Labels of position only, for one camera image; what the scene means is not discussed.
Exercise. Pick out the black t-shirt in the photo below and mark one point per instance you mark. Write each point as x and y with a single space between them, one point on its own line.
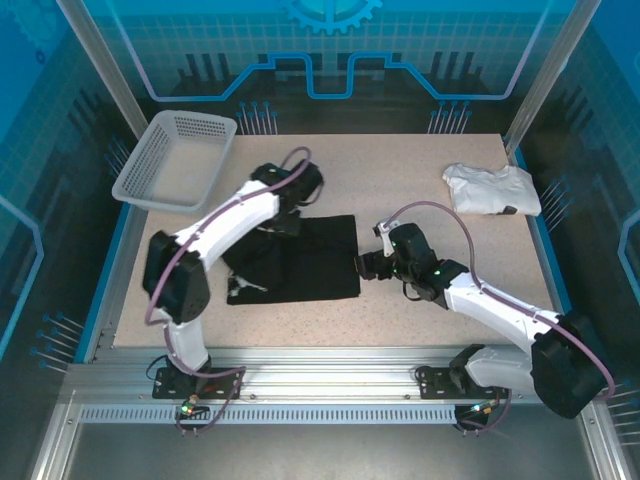
315 265

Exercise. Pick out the aluminium frame post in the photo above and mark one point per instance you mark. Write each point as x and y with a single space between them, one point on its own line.
102 62
550 65

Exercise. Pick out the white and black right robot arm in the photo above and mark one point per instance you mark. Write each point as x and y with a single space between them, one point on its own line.
500 300

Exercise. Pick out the white t-shirt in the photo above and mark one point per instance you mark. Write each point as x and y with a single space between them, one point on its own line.
492 192

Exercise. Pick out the white perforated plastic basket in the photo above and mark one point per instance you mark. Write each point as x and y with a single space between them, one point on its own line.
132 182

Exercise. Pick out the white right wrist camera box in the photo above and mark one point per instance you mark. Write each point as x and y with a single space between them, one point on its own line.
385 237

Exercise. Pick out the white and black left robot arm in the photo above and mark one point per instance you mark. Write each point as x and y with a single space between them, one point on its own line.
235 215

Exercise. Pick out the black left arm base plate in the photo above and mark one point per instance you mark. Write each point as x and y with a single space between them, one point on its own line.
167 387

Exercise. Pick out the aluminium mounting rail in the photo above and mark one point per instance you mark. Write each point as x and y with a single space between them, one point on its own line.
325 372

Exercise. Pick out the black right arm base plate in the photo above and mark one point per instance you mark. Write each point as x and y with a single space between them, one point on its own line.
435 385

